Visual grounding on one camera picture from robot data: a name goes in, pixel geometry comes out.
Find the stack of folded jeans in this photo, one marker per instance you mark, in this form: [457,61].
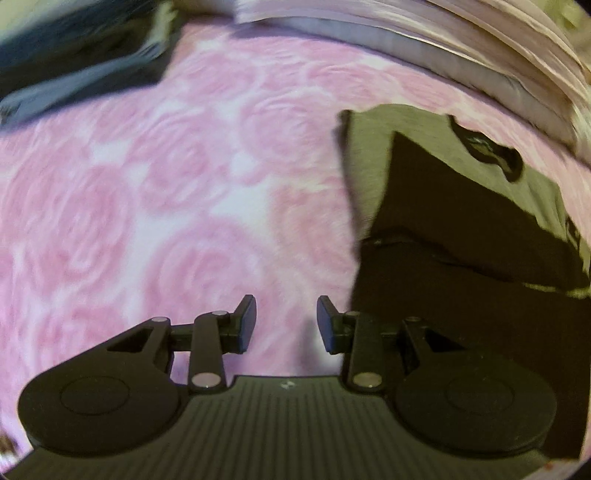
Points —
[54,53]

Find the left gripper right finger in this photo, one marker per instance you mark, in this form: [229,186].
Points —
[357,337]

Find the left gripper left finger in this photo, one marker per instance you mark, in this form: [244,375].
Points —
[213,335]

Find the folded lilac quilt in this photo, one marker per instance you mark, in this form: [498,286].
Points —
[509,50]

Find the grey and brown sweater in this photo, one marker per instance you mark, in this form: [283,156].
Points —
[458,230]

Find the pink floral bed blanket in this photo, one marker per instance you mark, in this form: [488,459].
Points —
[221,180]

